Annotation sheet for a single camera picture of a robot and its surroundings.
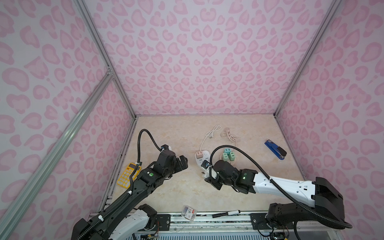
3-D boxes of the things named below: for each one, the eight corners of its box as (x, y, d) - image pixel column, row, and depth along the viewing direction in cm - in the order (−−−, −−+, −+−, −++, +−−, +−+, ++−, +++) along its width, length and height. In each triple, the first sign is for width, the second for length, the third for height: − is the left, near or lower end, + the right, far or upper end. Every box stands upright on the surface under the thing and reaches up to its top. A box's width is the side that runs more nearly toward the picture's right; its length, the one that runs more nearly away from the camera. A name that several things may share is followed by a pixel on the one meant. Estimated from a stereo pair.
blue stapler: (281, 160, 97) (285, 156, 93) (264, 144, 105) (266, 140, 102) (285, 157, 99) (289, 153, 95) (268, 141, 107) (270, 137, 103)
